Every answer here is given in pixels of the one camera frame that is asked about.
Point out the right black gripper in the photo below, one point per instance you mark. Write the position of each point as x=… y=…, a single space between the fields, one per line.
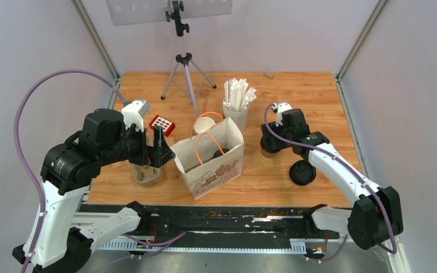
x=267 y=135

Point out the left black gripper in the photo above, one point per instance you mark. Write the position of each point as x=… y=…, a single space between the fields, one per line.
x=159 y=154

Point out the kraft paper takeout bag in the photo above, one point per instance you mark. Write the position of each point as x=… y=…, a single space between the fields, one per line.
x=194 y=158

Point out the black plastic cup lid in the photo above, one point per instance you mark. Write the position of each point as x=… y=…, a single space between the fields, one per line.
x=220 y=153

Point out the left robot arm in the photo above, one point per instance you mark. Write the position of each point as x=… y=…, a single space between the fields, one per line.
x=68 y=169

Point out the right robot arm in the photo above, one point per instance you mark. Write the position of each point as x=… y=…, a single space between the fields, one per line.
x=375 y=216

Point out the brown pulp cup carrier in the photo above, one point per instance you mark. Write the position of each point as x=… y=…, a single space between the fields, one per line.
x=145 y=175

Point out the red keypad box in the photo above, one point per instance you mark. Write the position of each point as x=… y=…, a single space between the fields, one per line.
x=166 y=125

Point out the stack of black lids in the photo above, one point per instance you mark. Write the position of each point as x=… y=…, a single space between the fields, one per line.
x=302 y=173

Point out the stack of paper cups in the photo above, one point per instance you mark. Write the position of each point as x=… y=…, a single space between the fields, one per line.
x=202 y=124

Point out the white straw holder cup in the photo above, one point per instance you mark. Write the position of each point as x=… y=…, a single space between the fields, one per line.
x=238 y=117

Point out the bundle of wrapped straws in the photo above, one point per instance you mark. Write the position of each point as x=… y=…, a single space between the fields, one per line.
x=238 y=95

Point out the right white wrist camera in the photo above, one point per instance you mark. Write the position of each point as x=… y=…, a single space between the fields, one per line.
x=279 y=108

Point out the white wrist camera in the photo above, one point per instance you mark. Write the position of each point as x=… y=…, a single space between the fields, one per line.
x=134 y=113
x=279 y=108

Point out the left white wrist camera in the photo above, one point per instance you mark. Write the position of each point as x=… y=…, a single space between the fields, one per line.
x=134 y=113

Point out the grey camera tripod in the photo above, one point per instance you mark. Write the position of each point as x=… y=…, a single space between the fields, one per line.
x=184 y=58

